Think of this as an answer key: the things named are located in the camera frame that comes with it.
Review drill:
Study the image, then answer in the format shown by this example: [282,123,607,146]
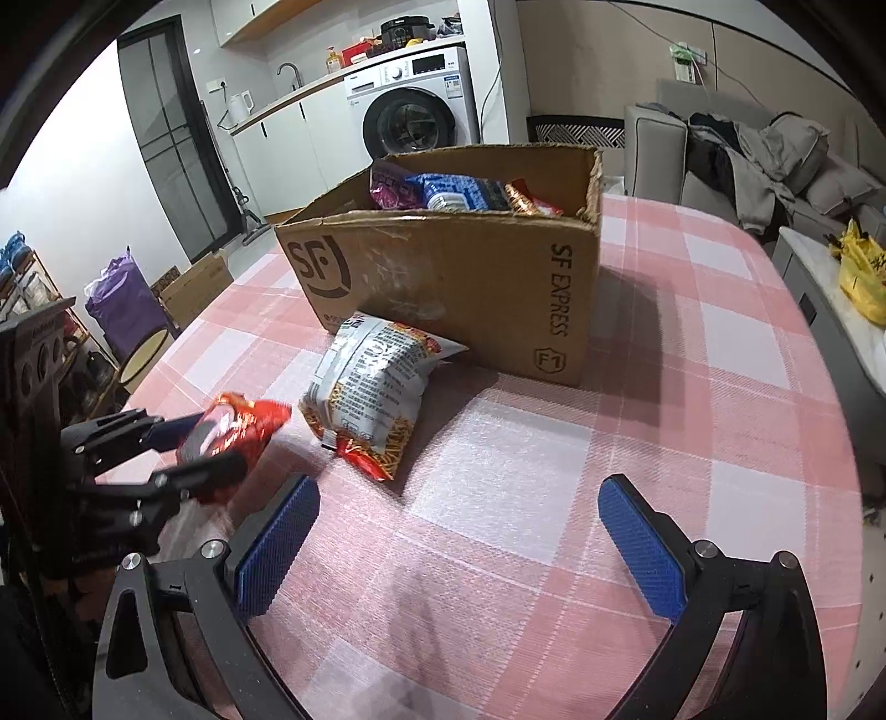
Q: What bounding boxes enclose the black pressure cooker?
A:
[379,15,437,49]

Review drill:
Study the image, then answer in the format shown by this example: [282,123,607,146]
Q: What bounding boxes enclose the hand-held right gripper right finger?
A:
[597,474,828,720]

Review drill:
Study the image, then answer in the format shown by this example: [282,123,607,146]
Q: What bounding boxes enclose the red gold snack packet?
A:
[504,178,566,219]

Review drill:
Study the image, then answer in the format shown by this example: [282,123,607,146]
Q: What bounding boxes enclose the white noodle snack packet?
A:
[299,311,470,482]

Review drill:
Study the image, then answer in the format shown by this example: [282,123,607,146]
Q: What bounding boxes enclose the pink checked tablecloth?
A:
[97,194,863,720]

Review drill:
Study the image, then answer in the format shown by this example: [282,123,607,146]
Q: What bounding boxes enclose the purple white snack packet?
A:
[370,164,426,210]

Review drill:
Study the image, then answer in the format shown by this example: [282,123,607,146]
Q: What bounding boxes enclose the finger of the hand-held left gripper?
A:
[68,450,251,528]
[59,408,207,473]

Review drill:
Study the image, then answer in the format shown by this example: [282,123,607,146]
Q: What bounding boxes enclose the yellow plastic bag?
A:
[827,220,886,321]

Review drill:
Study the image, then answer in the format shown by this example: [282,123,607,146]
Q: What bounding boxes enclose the blue cookie packet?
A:
[405,172,513,213]

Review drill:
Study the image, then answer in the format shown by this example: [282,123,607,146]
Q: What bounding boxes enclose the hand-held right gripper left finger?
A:
[93,472,323,720]

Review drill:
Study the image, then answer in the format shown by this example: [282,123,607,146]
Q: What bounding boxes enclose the black patterned panel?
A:
[526,114,628,151]

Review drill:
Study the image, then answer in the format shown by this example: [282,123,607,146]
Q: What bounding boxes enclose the purple plastic bag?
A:
[85,253,171,356]

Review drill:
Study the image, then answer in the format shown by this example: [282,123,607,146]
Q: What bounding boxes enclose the green white power strip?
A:
[668,43,708,81]

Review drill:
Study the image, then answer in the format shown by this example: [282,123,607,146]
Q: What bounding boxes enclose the black garment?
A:
[688,114,743,210]

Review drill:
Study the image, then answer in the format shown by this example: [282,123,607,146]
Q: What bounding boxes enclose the grey garment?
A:
[734,121,808,238]

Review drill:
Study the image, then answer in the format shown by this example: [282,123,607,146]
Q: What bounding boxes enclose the wooden shelf rack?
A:
[0,232,92,418]

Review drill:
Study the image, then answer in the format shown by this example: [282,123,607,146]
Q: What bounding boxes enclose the white coffee table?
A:
[770,225,886,418]

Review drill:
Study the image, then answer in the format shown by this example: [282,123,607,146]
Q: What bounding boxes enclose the white wall cabinet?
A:
[211,0,362,47]

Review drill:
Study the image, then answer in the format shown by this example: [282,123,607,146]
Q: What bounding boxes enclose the red cookie packet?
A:
[174,392,293,505]

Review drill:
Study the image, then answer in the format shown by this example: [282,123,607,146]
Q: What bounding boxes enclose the beige trash bin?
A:
[114,325,174,390]

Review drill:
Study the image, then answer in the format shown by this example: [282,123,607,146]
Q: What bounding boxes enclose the stick vacuum cleaner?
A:
[200,100,272,245]

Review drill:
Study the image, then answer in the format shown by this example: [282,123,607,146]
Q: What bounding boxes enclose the grey sofa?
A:
[623,78,886,245]

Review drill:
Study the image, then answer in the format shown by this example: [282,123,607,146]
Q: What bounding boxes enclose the flat cardboard box with print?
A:
[151,250,235,331]

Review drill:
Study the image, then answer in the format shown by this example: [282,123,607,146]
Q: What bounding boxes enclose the thin wall cable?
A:
[623,0,764,99]

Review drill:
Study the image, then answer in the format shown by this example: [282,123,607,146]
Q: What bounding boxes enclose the blue water bottle pack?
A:
[2,234,33,279]

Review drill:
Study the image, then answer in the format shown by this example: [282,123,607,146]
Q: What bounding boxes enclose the dark glass door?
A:
[117,17,234,245]

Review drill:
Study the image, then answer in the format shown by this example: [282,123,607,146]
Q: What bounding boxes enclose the white washing machine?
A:
[344,45,481,163]

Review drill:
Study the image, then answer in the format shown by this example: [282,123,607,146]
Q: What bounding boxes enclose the brown cardboard box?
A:
[275,144,605,389]

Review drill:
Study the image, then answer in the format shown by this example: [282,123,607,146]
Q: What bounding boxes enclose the white kitchen base cabinet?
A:
[230,97,365,220]

